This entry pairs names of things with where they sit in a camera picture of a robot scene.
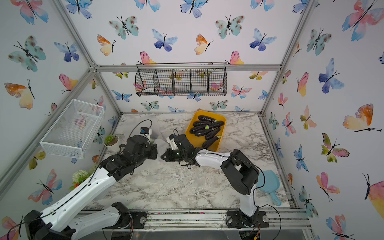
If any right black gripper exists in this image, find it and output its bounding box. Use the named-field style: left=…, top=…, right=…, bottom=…
left=158, top=148, right=188, bottom=162

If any clear zip-top bag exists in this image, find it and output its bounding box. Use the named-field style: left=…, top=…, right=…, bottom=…
left=150, top=118, right=171, bottom=161

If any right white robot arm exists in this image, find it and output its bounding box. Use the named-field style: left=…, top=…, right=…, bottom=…
left=161, top=135, right=281, bottom=217

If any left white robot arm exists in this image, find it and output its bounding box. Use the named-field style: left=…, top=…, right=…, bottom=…
left=2, top=135, right=158, bottom=240

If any eggplant in tray front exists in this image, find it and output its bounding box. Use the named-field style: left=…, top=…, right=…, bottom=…
left=202, top=136, right=221, bottom=149

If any eggplant in tray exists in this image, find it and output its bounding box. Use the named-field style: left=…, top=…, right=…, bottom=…
left=195, top=129, right=213, bottom=137
left=202, top=136, right=221, bottom=149

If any eggplant in tray middle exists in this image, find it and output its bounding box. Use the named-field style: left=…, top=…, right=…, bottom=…
left=195, top=129, right=213, bottom=137

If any eggplant at tray back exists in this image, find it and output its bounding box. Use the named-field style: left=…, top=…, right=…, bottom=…
left=198, top=115, right=217, bottom=123

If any yellow plastic tray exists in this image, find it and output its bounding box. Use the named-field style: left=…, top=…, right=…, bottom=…
left=185, top=110, right=227, bottom=152

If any small white potted succulent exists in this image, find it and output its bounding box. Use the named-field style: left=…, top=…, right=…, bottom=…
left=104, top=135, right=120, bottom=152

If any potted orange flower plant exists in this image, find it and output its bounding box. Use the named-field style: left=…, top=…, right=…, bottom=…
left=69, top=168, right=96, bottom=191

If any light blue plastic scoop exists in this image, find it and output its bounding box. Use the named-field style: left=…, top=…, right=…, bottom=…
left=257, top=170, right=282, bottom=207

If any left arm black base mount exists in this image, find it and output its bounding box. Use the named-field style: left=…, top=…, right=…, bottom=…
left=112, top=202, right=148, bottom=231

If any white mesh wall basket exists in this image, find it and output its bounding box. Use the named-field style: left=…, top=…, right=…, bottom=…
left=40, top=99, right=105, bottom=160

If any black wire wall basket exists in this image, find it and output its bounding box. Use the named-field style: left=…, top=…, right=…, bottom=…
left=134, top=62, right=228, bottom=97

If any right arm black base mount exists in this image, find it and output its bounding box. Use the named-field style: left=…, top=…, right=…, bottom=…
left=226, top=210, right=269, bottom=229

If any aluminium front rail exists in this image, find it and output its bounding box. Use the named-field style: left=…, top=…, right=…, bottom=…
left=59, top=209, right=313, bottom=232

